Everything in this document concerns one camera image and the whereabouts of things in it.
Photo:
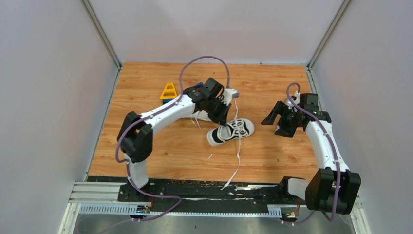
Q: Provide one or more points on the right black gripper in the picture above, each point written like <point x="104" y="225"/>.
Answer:
<point x="278" y="108"/>

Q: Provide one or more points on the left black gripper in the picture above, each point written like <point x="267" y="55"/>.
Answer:
<point x="222" y="118"/>

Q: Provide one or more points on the white shoelace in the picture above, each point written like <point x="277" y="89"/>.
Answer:
<point x="238" y="148"/>

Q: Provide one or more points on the black white sneaker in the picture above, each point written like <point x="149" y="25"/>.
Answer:
<point x="235" y="129"/>

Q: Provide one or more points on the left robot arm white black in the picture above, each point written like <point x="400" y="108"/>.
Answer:
<point x="135" y="138"/>

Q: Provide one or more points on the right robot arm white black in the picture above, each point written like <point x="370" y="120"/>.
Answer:
<point x="334" y="188"/>

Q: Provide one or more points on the white shoe upside down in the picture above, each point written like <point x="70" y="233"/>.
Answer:
<point x="199" y="115"/>

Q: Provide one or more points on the colourful toy block stack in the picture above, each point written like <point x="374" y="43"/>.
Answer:
<point x="198" y="85"/>

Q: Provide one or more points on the yellow triangle toy block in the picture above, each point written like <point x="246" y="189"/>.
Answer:
<point x="169" y="93"/>

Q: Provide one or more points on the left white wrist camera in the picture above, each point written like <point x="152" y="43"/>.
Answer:
<point x="229" y="94"/>

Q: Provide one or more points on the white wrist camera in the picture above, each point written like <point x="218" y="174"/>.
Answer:
<point x="229" y="94"/>
<point x="293" y="100"/>

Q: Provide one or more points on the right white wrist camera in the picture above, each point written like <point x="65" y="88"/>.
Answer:
<point x="293" y="100"/>

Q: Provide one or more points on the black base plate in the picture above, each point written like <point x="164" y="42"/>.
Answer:
<point x="197" y="196"/>

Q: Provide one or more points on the aluminium frame rail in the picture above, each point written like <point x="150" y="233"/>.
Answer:
<point x="95" y="192"/>

